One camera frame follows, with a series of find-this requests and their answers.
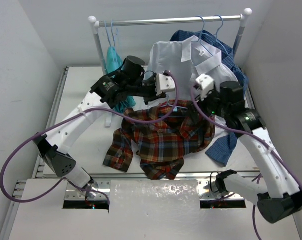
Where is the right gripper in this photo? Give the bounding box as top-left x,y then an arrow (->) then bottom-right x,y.
186,84 -> 229,123

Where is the blue hanger white shirt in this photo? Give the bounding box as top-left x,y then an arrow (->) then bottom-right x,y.
189,15 -> 214,58

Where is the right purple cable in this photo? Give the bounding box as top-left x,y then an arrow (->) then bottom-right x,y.
190,84 -> 302,240

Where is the red plaid shirt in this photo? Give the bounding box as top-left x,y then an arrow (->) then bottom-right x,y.
103,100 -> 215,180

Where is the white clothes rack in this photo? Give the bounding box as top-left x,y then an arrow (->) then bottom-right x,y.
87,7 -> 252,128

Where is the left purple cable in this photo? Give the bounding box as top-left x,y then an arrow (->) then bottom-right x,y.
0,69 -> 179,203

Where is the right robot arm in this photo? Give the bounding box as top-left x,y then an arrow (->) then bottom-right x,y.
189,77 -> 302,224

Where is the purple cable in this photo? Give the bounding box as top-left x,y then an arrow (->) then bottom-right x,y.
190,84 -> 302,240
0,69 -> 179,203

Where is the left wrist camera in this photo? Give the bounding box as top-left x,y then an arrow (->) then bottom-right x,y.
155,73 -> 175,96

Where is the blue checked shirt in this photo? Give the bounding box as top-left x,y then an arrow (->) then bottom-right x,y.
170,30 -> 248,167

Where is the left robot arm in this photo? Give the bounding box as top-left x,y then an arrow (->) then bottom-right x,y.
33,56 -> 175,190

